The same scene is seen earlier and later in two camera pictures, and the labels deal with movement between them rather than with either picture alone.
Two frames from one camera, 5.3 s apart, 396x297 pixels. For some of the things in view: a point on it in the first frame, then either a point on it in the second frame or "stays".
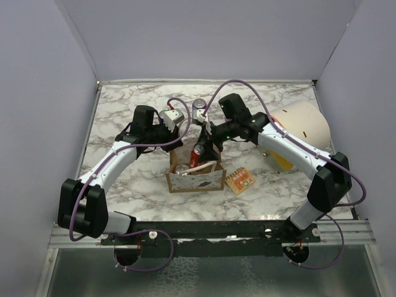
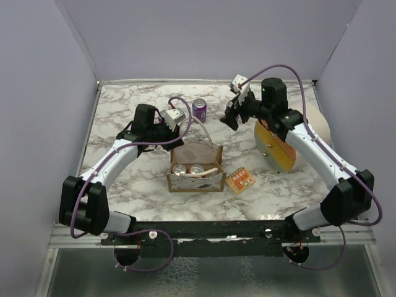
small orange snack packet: (240, 180) stays
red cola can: (197, 150) -> (197, 168)
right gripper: (209, 153) -> (231, 112)
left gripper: (171, 136) stays
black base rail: (218, 238) stays
